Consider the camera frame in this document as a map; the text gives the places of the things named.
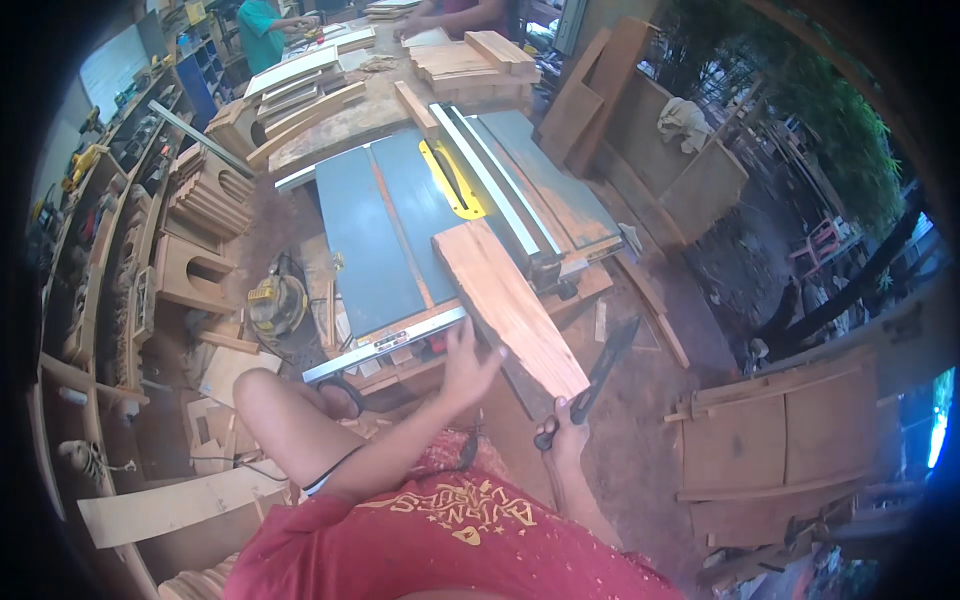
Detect person's left hand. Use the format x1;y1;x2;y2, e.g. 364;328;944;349
438;318;506;412

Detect black cable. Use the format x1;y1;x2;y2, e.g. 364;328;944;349
187;453;291;483

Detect yellow throat plate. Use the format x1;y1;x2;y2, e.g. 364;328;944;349
417;138;489;222

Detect plywood scrap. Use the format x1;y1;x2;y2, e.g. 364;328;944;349
197;345;284;411

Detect blue cabinet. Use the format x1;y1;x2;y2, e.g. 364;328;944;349
175;37;228;130

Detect red chair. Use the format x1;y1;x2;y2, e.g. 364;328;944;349
786;216;846;280

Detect yellow power tool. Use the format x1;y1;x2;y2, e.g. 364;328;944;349
246;253;311;340

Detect wooden cabinet carcass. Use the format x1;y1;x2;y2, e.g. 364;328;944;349
598;71;751;255

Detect trees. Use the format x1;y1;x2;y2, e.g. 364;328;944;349
660;0;910;235

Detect curved wooden strip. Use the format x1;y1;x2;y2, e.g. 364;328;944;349
245;80;369;171

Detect blue-grey table saw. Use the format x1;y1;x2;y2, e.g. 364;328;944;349
273;101;627;385

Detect silver rip fence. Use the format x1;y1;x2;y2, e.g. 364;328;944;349
427;101;569;295

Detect reddish wooden plank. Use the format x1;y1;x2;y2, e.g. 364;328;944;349
431;217;594;421

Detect leaning wooden panels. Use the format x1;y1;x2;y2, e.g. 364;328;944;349
538;16;663;179

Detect white cloth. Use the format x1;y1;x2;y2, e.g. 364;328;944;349
656;96;714;156

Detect wooden box with round hole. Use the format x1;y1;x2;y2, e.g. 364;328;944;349
153;232;241;316

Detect person's right hand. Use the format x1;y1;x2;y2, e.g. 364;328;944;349
536;396;594;461

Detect short wooden block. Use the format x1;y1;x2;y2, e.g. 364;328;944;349
393;79;441;141

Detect person's legs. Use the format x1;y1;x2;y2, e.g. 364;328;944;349
231;367;370;490

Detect stack of cut wood pieces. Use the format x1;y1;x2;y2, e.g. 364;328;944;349
407;30;543;96

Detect wooden door panel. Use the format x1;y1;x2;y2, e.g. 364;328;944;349
663;351;885;550

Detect pale wooden board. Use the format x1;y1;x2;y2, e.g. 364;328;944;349
76;463;291;551

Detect person's body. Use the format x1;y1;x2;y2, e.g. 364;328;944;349
223;448;685;600

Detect stack of wooden frames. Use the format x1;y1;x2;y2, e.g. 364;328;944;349
242;43;370;121

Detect stack of arched wooden parts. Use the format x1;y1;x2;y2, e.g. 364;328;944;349
163;144;258;243

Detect long aluminium bar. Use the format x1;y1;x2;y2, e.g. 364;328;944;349
147;99;257;180

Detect black hand tool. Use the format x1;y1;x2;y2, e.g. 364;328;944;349
533;314;644;453

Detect tool shelf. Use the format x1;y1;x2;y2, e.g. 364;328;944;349
28;45;192;496

